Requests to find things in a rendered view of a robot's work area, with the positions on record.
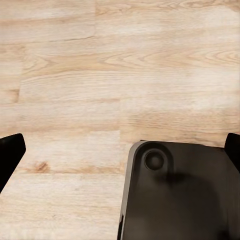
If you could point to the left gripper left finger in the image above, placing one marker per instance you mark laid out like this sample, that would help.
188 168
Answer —
12 149

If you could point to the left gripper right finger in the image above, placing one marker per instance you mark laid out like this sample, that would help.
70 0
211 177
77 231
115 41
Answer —
232 148

